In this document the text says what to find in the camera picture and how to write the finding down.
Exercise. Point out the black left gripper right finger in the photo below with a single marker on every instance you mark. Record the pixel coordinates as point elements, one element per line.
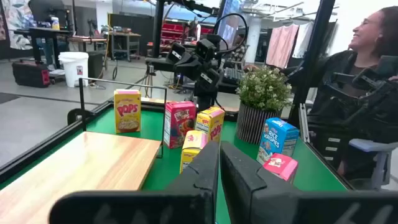
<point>264,202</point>

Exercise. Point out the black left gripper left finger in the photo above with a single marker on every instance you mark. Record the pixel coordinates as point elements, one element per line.
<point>186,202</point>

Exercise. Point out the red Froot Loops cereal box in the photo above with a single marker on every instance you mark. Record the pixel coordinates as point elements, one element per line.
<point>180,124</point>
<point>280,165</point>

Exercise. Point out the yellow Corn Pops cereal box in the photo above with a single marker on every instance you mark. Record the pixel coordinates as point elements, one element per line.
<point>127,109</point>
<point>211,124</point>
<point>191,146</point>

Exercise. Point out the blue Rice Krispies cereal box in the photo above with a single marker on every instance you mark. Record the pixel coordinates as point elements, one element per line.
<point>275,140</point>

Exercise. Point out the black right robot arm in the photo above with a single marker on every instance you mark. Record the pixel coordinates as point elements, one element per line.
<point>206,84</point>

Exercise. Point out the potted plant in striped pot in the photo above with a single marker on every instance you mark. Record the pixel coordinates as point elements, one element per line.
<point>258,124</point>

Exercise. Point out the grey office chair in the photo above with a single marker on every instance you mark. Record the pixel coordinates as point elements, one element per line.
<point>382,146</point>

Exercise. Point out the black table clamp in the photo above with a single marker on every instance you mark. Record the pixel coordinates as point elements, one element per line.
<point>73,115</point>

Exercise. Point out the black mechanical device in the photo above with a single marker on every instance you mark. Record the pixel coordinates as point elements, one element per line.
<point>373,105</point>

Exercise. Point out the pink hanging cloth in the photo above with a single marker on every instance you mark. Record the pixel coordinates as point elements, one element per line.
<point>281,46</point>

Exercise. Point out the black floor bin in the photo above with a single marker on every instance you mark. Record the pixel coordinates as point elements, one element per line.
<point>94,65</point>

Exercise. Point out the white hanging cloth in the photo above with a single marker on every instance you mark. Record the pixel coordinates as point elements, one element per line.
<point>301,40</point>

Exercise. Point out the red storage bins rack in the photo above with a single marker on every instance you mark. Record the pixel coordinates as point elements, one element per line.
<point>171,31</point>

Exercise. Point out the white plastic bucket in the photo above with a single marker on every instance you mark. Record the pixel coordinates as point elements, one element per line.
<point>73,68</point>

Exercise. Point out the wooden workbench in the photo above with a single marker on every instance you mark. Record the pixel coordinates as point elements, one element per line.
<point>124,35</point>

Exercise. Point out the brown low table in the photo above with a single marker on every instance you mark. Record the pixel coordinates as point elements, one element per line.
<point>87,39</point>

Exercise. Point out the person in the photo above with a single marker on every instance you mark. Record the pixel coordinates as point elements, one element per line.
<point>370,34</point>

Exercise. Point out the black and red case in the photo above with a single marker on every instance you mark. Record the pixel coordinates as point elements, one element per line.
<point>29,74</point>

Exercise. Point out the yellow bottle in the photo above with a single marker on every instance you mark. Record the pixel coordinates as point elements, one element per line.
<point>55,25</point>

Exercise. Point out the black desk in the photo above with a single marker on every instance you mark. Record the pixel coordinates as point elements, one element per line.
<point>40,31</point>

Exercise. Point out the black desk monitor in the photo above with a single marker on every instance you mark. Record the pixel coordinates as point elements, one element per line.
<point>46,9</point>

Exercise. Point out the silver aluminium bracket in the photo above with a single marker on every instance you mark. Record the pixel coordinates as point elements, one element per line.
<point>303,124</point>

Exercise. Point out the wooden shelf with black frame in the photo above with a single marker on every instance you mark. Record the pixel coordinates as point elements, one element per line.
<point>77,165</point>

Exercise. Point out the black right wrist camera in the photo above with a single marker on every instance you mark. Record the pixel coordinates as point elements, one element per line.
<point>206,49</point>

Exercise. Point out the floral wall hanging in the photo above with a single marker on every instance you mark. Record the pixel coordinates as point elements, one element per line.
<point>15,31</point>

